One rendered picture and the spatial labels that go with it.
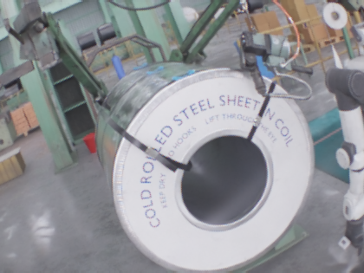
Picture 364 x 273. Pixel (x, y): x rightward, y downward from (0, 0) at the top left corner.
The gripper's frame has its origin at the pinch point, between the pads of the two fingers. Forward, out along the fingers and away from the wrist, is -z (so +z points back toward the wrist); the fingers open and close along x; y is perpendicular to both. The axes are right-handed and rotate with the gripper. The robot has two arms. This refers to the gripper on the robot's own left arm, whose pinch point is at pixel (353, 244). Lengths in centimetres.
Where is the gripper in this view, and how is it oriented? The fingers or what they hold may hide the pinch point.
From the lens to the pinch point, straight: 177.5
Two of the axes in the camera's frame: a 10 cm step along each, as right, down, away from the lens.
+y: -9.0, 4.0, -1.8
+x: -3.4, -3.8, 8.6
